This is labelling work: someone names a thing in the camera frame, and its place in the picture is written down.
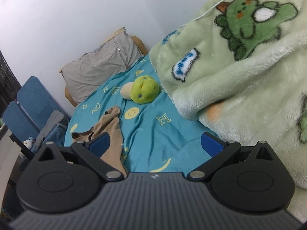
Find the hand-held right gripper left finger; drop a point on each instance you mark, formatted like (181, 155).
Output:
(100, 144)

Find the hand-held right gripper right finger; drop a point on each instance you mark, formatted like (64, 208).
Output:
(211, 144)

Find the tan pants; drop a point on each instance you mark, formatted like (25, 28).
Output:
(111, 127)

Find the grey folded cloth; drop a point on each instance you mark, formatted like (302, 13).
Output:
(52, 122)

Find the teal printed bed sheet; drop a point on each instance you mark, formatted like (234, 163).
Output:
(153, 134)

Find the green printed fleece blanket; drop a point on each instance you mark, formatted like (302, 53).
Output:
(239, 81)

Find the green and cream plush toy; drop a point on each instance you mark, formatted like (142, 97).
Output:
(144, 89)

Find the small white plush toy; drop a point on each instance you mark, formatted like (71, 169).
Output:
(28, 143)

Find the grey pillow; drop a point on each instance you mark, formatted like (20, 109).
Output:
(98, 71)

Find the blue covered chair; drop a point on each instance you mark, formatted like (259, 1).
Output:
(32, 92)
(16, 118)

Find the dark barred door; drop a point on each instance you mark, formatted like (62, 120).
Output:
(6, 79)

